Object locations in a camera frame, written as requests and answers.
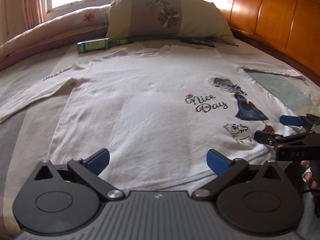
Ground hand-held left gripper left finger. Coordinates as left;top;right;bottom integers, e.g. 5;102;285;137
34;148;125;201

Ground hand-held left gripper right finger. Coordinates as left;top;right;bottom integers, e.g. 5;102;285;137
192;149;286;201

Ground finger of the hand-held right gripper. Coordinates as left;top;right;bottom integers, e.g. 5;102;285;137
254;129;310;147
279;114;320;130

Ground white printed t-shirt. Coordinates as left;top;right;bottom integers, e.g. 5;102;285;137
0;44;307;193

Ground person's right hand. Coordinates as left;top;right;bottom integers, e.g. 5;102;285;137
301;160;320;190

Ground person's grey trousers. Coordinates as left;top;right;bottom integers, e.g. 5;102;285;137
297;215;320;240

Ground wooden headboard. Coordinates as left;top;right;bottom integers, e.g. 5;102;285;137
185;0;320;85

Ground green glass bottle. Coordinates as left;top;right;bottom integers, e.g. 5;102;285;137
77;37;135;55

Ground folded pink floral quilt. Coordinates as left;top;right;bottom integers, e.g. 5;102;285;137
0;4;112;72

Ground floral pillow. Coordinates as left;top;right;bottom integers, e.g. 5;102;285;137
106;0;238;47

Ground pink checked curtain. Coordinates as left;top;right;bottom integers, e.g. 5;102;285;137
20;0;44;30

